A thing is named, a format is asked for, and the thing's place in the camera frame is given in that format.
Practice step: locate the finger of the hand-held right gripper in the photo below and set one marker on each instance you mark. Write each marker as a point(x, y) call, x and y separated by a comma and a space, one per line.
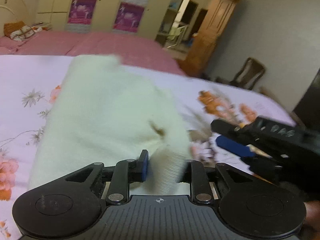
point(227, 130)
point(233, 146)

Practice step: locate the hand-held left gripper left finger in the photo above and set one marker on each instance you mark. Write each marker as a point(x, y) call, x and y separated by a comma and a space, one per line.
point(145, 167)

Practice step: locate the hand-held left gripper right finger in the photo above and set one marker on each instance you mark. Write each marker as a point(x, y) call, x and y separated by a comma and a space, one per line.
point(198, 180)

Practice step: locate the cream knit sweater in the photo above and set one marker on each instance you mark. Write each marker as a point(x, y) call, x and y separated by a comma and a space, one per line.
point(100, 110)

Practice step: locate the dark wooden chair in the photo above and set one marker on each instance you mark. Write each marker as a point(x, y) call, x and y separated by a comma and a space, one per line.
point(250, 72)

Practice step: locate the wooden door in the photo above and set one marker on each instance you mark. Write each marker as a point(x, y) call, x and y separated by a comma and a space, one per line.
point(215, 30)

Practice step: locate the white metal rack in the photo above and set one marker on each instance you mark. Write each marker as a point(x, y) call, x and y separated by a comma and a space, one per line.
point(176, 33)

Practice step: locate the pink checked bed sheet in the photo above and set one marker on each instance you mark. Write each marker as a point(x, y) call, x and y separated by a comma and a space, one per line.
point(112, 45)

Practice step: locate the lavender floral blanket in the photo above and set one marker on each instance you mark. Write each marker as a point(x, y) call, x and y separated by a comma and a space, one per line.
point(22, 75)

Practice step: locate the bedside table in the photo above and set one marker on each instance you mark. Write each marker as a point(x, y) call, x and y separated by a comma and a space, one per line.
point(41, 25)

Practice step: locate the white patterned pillow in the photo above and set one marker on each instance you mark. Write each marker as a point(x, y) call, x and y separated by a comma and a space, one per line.
point(23, 33)

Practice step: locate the orange pillow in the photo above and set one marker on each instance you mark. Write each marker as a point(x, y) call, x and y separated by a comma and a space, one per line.
point(12, 27)

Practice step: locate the white bed headboard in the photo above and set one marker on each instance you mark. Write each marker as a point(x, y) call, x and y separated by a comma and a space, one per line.
point(12, 2)

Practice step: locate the purple wall poster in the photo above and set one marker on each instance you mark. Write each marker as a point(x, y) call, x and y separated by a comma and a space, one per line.
point(82, 11)
point(128, 16)

